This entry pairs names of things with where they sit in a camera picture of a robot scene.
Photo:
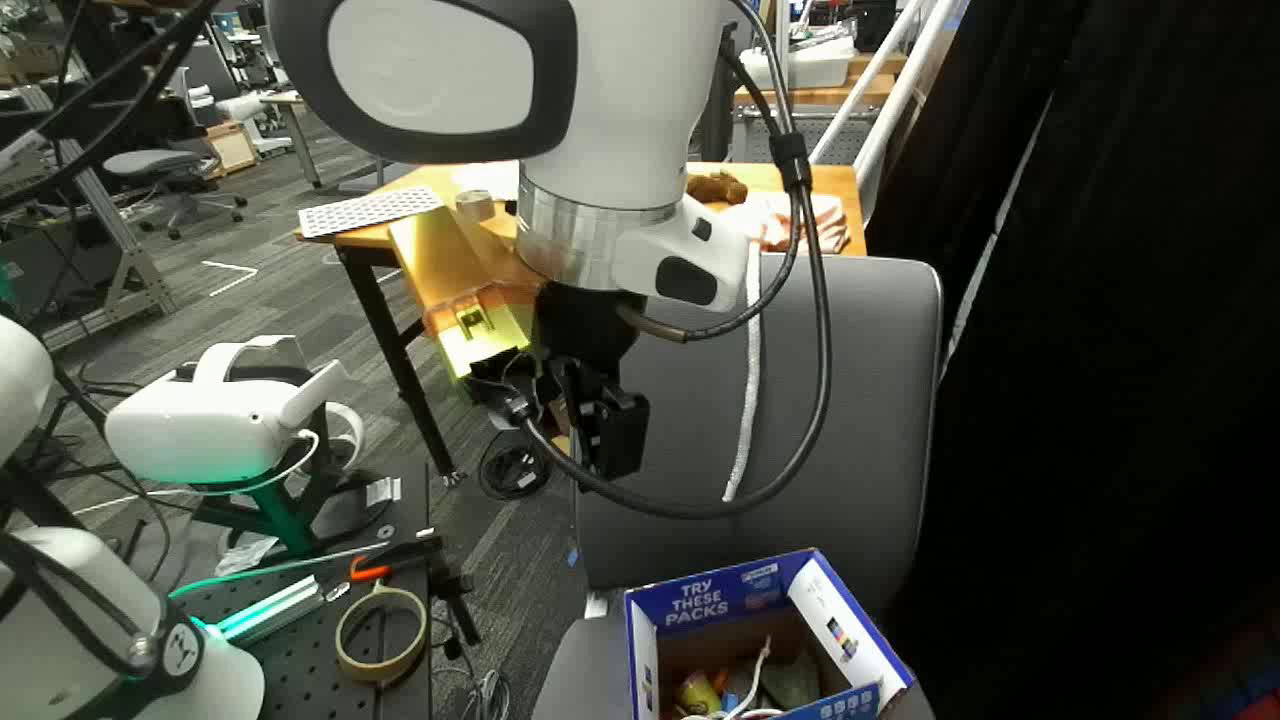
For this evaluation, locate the black curtain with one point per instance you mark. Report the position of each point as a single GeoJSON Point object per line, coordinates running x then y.
{"type": "Point", "coordinates": [1121, 363]}

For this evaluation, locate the wooden table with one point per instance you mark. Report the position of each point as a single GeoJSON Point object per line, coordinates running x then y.
{"type": "Point", "coordinates": [414, 252]}

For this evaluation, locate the green headset stand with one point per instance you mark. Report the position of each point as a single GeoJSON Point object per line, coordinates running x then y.
{"type": "Point", "coordinates": [282, 513]}

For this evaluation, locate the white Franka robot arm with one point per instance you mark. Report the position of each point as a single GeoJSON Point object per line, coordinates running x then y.
{"type": "Point", "coordinates": [614, 93]}

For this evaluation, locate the white VR headset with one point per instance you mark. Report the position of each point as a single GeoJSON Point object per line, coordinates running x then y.
{"type": "Point", "coordinates": [221, 422]}

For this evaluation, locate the brown plush toy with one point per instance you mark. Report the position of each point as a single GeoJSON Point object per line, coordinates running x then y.
{"type": "Point", "coordinates": [716, 186]}

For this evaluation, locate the white crumpled cloth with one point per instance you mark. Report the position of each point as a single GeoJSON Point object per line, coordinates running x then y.
{"type": "Point", "coordinates": [819, 226]}

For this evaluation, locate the white keyboard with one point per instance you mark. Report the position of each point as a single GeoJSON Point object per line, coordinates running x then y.
{"type": "Point", "coordinates": [364, 208]}

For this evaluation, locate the white metal pole frame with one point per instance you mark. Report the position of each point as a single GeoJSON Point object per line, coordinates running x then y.
{"type": "Point", "coordinates": [888, 81]}

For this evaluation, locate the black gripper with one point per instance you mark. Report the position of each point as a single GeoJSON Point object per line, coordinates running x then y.
{"type": "Point", "coordinates": [585, 324]}

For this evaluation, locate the blue cardboard box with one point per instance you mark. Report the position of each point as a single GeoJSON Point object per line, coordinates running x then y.
{"type": "Point", "coordinates": [852, 627]}

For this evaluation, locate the tan tape roll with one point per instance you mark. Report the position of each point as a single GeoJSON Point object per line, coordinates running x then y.
{"type": "Point", "coordinates": [381, 633]}

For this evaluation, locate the grey office chair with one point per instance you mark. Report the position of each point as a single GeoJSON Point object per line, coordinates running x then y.
{"type": "Point", "coordinates": [162, 175]}
{"type": "Point", "coordinates": [745, 387]}

